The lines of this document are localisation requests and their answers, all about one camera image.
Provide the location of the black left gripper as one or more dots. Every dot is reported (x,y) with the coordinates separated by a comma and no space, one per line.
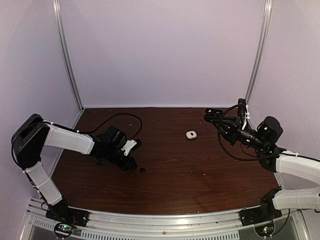
(126,165)

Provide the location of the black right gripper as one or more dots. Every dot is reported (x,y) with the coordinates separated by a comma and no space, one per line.
(231,134)

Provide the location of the white earbud charging case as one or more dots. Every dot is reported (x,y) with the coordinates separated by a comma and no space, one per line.
(190,135)

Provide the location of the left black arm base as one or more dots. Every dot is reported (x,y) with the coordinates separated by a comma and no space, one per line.
(58,209)

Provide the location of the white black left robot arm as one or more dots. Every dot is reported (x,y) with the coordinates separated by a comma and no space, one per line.
(38,144)

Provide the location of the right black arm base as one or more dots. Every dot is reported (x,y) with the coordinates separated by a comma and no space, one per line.
(260,215)

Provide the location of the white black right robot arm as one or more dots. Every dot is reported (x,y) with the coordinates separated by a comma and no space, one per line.
(273,159)

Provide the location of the left circuit board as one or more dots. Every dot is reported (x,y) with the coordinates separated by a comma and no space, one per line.
(63,230)

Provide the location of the circuit board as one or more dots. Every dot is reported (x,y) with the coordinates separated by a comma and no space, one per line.
(264,230)
(63,230)

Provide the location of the right circuit board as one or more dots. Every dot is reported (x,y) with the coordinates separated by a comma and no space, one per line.
(264,230)

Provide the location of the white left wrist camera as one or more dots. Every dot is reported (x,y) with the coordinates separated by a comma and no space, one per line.
(130,145)

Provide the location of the aluminium front rail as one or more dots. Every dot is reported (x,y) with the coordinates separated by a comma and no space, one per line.
(224,225)

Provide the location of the right aluminium frame post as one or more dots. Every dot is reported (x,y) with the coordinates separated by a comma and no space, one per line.
(264,31)

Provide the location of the aluminium frame post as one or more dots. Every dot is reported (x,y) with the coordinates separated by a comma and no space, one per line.
(264,31)
(65,53)

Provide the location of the left aluminium frame post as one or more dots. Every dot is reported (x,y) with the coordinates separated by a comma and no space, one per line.
(65,53)

